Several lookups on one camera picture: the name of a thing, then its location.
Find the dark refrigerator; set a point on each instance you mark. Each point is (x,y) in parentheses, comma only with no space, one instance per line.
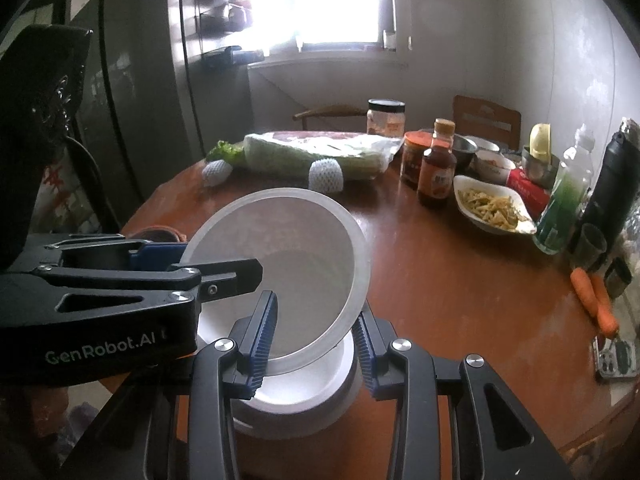
(166,80)

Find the red chili sauce jar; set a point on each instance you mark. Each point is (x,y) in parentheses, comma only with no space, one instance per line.
(415,143)

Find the wrapped napa cabbage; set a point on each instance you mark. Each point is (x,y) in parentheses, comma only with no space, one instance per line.
(361,156)

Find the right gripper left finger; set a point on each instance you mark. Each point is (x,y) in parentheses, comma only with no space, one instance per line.
(175,418)

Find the dark metal bowl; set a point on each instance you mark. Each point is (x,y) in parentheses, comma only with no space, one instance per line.
(464,149)

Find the green leafy lettuce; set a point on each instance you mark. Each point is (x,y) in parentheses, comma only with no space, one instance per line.
(231,153)

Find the white dish with food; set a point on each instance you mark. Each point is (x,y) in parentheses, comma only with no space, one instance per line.
(493,208)

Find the red box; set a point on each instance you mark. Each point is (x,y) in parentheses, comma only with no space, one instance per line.
(534,197)

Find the left foam-netted fruit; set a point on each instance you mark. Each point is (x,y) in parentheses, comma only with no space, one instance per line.
(216,173)

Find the curved wooden armchair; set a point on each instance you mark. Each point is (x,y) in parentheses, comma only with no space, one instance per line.
(330,111)

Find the white bowl red pattern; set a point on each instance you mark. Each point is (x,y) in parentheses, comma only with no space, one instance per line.
(314,257)

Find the red-brown plastic plate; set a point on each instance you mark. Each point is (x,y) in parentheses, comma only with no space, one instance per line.
(159,234)

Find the brown sauce bottle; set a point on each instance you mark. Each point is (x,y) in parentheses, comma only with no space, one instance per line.
(438,166)

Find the right foam-netted fruit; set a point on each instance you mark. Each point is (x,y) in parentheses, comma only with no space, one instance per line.
(326,176)

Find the small dark glass cup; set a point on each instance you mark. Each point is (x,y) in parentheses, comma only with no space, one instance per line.
(590,246)

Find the window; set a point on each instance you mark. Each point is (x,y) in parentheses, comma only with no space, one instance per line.
(321,25)

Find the black thermos flask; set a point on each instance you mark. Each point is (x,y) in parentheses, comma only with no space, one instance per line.
(617,184)

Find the clear jar black lid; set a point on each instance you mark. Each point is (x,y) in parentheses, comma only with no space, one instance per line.
(386,118)

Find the small steel bowl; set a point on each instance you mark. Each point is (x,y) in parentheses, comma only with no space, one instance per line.
(539,172)

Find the yellow cup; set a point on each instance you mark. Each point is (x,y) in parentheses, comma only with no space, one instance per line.
(540,143)

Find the orange carrot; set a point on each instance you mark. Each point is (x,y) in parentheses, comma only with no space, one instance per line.
(584,290)
(607,321)

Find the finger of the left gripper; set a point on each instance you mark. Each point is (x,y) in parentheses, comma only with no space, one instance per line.
(104,252)
(209,280)

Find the foam-netted fruit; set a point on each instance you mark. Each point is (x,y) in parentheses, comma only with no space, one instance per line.
(326,176)
(216,173)

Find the green liquid plastic bottle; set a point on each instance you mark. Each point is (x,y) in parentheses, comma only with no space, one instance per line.
(570,187)

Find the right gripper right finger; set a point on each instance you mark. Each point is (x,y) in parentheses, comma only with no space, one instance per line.
(492,435)

